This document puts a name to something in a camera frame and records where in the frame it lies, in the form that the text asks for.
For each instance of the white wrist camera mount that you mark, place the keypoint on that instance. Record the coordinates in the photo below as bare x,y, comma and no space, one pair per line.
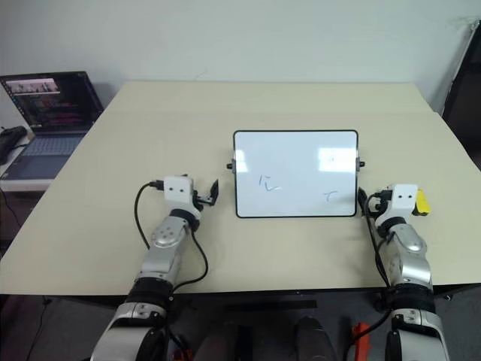
179,190
404,196

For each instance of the dark rounded shape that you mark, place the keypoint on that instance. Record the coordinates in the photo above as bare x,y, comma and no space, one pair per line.
312,338

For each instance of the yellow eraser with black felt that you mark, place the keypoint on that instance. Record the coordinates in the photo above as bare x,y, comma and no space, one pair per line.
422,201

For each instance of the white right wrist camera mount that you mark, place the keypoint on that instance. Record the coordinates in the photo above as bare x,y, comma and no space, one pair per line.
404,196

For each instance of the black upright panel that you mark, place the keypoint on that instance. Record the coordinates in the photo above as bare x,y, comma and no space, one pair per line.
464,105

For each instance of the open grey laptop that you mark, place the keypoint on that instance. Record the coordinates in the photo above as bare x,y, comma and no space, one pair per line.
49,146

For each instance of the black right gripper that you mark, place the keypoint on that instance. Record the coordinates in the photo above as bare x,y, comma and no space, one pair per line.
376,205

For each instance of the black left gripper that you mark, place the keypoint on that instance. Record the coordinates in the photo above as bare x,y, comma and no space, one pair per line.
199,198

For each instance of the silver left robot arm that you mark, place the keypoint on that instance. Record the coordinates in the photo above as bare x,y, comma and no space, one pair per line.
165,235

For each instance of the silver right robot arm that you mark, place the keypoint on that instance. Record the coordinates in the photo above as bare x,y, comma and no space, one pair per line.
413,246

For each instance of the black rounded object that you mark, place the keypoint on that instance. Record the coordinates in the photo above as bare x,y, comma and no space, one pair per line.
10,142

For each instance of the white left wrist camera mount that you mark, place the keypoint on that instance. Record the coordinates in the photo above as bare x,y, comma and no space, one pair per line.
179,190

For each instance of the small black-framed whiteboard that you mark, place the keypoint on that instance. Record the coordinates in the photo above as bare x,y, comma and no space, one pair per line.
293,169

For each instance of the orange plastic object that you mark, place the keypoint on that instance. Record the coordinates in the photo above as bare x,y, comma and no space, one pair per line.
362,338

